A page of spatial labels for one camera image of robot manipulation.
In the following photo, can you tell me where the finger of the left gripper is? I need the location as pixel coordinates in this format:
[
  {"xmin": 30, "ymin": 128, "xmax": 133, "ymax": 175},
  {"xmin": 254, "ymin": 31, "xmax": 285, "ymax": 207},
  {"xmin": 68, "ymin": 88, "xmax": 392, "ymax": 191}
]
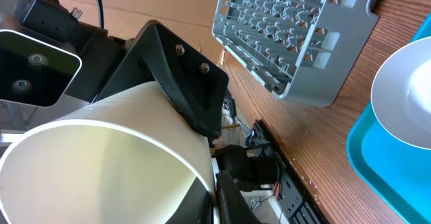
[
  {"xmin": 96, "ymin": 20, "xmax": 229, "ymax": 139},
  {"xmin": 217, "ymin": 171, "xmax": 259, "ymax": 224}
]

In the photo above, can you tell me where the white paper cup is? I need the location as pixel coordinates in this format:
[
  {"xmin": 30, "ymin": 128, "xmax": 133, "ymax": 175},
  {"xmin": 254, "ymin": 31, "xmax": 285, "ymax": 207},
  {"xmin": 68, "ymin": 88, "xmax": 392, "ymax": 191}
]
[{"xmin": 1, "ymin": 82, "xmax": 215, "ymax": 223}]

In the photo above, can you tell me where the grey plastic dish rack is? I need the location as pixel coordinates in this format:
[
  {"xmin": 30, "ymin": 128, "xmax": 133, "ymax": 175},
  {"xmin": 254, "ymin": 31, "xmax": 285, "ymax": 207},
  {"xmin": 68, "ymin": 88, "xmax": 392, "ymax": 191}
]
[{"xmin": 212, "ymin": 0, "xmax": 378, "ymax": 107}]

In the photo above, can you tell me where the teal serving tray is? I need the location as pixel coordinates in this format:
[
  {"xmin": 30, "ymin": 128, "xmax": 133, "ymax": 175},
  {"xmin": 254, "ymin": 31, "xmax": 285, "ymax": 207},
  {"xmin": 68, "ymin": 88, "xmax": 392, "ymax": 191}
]
[{"xmin": 347, "ymin": 18, "xmax": 430, "ymax": 223}]

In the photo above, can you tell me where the grey metal bowl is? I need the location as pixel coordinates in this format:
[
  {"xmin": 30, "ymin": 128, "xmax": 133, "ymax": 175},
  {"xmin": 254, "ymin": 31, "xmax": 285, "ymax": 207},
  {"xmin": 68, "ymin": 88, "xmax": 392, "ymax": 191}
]
[{"xmin": 370, "ymin": 37, "xmax": 430, "ymax": 150}]

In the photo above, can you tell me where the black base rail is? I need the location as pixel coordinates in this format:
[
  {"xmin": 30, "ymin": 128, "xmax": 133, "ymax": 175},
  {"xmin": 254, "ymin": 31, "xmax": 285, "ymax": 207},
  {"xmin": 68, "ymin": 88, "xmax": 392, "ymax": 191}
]
[{"xmin": 246, "ymin": 120, "xmax": 329, "ymax": 224}]

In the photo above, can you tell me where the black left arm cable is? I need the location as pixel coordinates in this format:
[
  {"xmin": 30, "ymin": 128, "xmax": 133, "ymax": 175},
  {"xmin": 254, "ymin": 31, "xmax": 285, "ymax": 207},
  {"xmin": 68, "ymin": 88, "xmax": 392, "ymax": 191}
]
[{"xmin": 90, "ymin": 0, "xmax": 105, "ymax": 30}]

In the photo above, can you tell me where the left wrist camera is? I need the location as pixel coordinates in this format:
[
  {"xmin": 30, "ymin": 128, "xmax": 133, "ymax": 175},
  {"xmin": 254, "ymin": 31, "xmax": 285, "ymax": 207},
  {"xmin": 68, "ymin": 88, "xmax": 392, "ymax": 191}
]
[{"xmin": 1, "ymin": 29, "xmax": 82, "ymax": 107}]

